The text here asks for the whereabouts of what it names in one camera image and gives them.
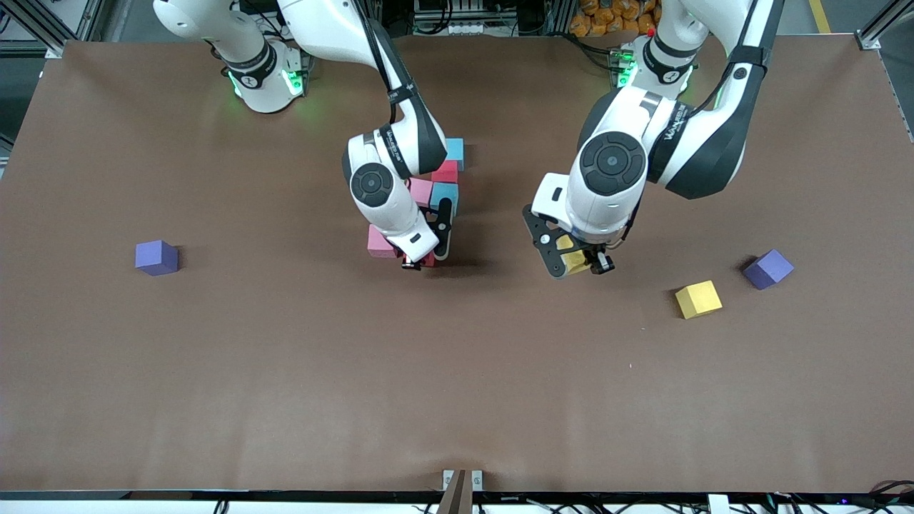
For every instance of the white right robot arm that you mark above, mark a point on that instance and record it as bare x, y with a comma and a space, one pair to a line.
375, 185

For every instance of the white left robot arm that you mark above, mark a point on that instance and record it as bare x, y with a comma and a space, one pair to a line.
614, 164

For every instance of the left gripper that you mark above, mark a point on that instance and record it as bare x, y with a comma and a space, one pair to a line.
602, 261

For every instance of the white power strip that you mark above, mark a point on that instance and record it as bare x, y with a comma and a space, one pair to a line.
468, 28

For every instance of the pink foam cube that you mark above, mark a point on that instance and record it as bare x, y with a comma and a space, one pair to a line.
378, 243
421, 191

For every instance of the yellow foam cube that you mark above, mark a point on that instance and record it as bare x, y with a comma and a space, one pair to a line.
577, 260
698, 300

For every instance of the small metal bracket plate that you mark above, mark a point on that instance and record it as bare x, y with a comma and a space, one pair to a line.
477, 480

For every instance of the crimson red foam cube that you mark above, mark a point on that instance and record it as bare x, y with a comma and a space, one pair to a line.
446, 172
430, 260

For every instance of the pile of orange objects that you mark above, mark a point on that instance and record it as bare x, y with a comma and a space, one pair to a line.
593, 21

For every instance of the aluminium frame profile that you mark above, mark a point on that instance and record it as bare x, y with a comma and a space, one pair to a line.
875, 32
21, 48

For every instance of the light blue foam cube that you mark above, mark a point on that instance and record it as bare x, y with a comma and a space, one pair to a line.
446, 194
455, 151

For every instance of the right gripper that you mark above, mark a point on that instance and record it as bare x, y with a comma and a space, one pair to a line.
410, 264

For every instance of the purple foam cube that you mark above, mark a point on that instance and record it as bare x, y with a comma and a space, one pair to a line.
770, 268
156, 257

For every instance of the small white box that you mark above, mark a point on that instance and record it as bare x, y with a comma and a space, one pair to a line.
717, 503

